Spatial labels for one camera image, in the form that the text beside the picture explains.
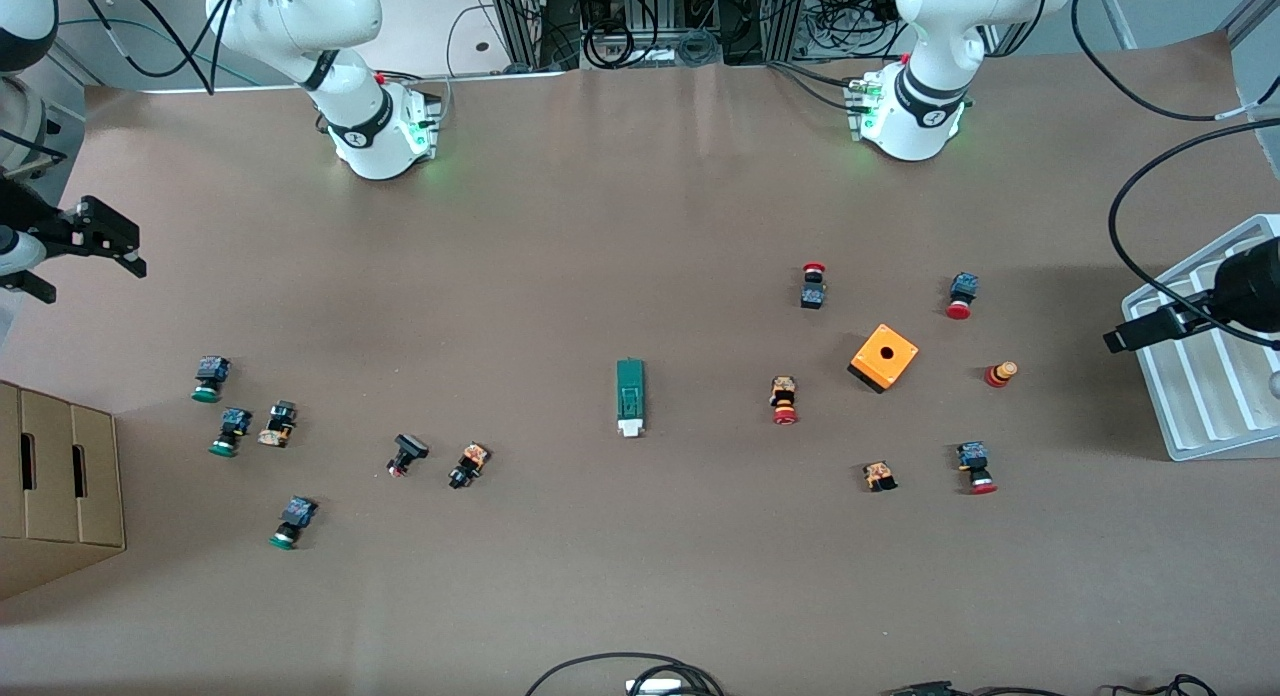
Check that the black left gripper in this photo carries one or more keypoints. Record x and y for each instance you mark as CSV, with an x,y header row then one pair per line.
x,y
1243,287

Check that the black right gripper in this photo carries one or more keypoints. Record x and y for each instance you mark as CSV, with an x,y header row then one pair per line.
x,y
30,216

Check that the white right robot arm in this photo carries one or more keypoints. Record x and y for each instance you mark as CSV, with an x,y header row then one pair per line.
x,y
290,16

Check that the white ribbed tray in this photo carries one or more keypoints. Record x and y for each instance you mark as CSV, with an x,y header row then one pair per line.
x,y
1200,406

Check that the green mushroom push button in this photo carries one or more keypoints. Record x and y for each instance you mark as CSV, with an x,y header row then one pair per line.
x,y
296,514
232,423
210,371

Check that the grey round stand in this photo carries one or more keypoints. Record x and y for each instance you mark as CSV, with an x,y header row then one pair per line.
x,y
20,126

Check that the red orange button cap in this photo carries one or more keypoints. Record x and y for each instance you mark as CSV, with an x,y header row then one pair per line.
x,y
1000,375

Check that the red mushroom button blue block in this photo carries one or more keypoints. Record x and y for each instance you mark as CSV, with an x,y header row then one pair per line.
x,y
964,286
972,456

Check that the brown cardboard box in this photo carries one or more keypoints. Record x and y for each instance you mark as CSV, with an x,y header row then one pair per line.
x,y
60,476

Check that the small orange contact block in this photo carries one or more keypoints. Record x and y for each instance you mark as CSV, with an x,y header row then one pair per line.
x,y
879,474

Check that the red button black block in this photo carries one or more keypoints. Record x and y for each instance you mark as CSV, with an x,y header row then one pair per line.
x,y
813,296

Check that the black flat button red terminal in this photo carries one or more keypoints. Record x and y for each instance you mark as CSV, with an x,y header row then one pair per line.
x,y
410,446

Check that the red emergency stop orange block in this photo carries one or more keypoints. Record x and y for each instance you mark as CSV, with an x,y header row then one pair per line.
x,y
783,391

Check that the white board with hole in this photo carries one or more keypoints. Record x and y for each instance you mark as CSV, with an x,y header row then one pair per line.
x,y
450,26

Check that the white plug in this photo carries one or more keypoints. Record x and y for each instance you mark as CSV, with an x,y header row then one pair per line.
x,y
655,687

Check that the orange button enclosure box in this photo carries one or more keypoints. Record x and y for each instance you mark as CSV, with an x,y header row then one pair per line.
x,y
890,361

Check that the aluminium profile frame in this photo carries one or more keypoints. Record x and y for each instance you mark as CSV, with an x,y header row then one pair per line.
x,y
785,11
525,16

